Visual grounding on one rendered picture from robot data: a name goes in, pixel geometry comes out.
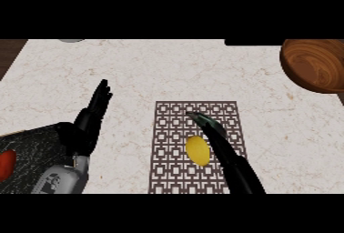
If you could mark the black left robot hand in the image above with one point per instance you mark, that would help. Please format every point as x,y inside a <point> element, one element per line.
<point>88,121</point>

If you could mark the yellow lemon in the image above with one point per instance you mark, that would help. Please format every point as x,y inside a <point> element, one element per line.
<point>197,150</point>

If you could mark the brown wooden bowl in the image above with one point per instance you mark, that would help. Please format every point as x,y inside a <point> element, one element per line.
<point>317,65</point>

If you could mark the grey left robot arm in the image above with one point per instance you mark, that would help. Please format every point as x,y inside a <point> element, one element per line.
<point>63,179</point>

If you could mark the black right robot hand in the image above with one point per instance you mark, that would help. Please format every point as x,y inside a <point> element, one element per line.
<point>233,164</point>

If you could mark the grey round object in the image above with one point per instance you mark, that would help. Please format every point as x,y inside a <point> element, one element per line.
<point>72,40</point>

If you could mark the red vegetable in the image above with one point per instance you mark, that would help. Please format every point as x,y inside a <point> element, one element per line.
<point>7,165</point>

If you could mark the brown patterned placemat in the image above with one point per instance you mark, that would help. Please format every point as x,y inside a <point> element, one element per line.
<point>175,145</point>

